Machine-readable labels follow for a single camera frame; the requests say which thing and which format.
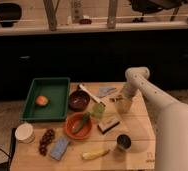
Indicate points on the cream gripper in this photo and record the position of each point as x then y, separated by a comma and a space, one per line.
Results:
123, 105

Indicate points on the silver fork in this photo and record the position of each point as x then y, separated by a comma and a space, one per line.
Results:
115, 99

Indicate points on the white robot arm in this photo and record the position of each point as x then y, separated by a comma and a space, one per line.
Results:
171, 146

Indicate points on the light green cup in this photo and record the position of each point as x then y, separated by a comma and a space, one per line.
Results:
98, 110

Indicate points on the metal cup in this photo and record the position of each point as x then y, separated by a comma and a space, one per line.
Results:
123, 142

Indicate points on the white paper cup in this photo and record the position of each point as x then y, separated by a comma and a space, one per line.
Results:
25, 133

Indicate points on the grey blue cloth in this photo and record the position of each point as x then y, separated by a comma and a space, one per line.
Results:
105, 91

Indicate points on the black white eraser block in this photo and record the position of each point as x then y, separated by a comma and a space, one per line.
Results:
108, 123

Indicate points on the green vegetable toy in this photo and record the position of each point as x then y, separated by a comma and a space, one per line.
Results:
82, 122

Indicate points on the dark purple bowl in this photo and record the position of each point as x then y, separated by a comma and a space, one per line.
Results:
79, 100

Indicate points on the orange bowl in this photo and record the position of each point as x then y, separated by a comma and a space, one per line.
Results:
73, 121

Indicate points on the yellow corn cob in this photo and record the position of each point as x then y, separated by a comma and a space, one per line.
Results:
95, 154

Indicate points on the green plastic tray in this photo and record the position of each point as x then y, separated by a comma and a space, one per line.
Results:
57, 92

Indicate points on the blue sponge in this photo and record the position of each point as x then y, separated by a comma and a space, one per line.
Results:
59, 148

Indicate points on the red grape bunch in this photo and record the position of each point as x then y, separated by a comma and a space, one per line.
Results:
46, 139

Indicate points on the peach fruit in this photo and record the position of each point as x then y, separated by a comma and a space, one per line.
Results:
41, 100

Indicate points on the black office chair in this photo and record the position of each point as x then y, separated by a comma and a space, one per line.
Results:
154, 6

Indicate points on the white handled knife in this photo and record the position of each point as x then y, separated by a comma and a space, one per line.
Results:
95, 98

